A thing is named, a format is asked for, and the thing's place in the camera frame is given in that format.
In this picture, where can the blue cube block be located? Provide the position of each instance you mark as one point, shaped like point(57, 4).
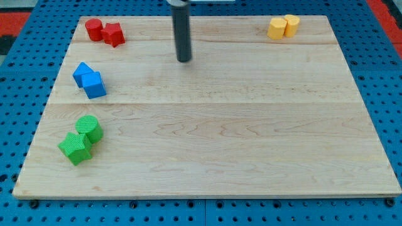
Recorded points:
point(93, 85)

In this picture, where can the light wooden board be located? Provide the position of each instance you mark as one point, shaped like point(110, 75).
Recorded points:
point(247, 118)

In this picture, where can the red cylinder block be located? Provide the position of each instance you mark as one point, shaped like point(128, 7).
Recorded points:
point(94, 27)

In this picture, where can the green cylinder block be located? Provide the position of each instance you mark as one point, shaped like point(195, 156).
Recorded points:
point(89, 125)

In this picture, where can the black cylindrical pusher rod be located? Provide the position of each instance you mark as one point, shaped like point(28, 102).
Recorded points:
point(180, 14)

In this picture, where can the yellow hexagon block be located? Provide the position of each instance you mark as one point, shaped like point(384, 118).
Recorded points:
point(292, 25)

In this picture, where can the green star block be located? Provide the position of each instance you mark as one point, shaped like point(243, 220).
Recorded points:
point(76, 147)

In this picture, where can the red star block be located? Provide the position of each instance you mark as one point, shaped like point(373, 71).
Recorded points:
point(112, 34)

